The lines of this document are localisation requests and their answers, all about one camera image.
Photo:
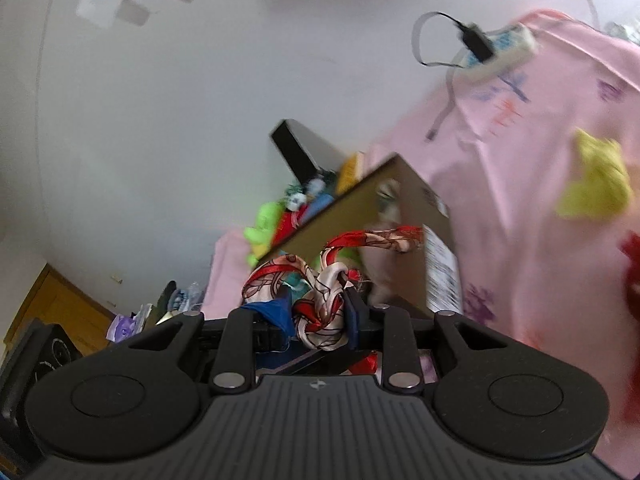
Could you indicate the purple packet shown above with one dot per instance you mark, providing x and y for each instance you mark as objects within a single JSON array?
[{"x": 122, "y": 327}]

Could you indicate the clear plastic bag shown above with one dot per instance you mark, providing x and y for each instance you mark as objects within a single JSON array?
[{"x": 185, "y": 297}]

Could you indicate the pink printed bedsheet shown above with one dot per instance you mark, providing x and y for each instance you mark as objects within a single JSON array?
[{"x": 540, "y": 270}]

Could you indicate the red patterned silk scarf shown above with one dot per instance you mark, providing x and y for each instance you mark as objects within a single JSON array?
[{"x": 320, "y": 287}]

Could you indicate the wooden cabinet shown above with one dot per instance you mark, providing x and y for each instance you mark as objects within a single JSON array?
[{"x": 65, "y": 305}]

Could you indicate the white power strip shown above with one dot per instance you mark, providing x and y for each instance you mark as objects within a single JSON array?
[{"x": 505, "y": 47}]

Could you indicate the brown cardboard box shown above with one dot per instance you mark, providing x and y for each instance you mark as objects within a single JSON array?
[{"x": 345, "y": 220}]

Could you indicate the yellow towel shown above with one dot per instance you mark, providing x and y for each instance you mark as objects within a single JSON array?
[{"x": 597, "y": 180}]

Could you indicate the red soft toy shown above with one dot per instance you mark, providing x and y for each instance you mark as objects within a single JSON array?
[{"x": 286, "y": 227}]

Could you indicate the black appliance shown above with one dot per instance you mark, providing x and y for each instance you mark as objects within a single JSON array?
[{"x": 35, "y": 360}]

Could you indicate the yellow book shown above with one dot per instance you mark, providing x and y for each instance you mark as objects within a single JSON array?
[{"x": 350, "y": 175}]

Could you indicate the black rectangular box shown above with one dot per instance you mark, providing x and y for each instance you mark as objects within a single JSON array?
[{"x": 300, "y": 147}]

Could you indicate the bright green plush toy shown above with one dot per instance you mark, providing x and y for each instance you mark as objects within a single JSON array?
[{"x": 262, "y": 225}]

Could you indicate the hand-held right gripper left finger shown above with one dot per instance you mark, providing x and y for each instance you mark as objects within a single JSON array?
[{"x": 272, "y": 312}]

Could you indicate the black charger plug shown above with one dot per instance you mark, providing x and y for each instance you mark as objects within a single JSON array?
[{"x": 477, "y": 42}]

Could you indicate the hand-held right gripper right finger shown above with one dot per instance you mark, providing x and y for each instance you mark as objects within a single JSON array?
[{"x": 356, "y": 321}]

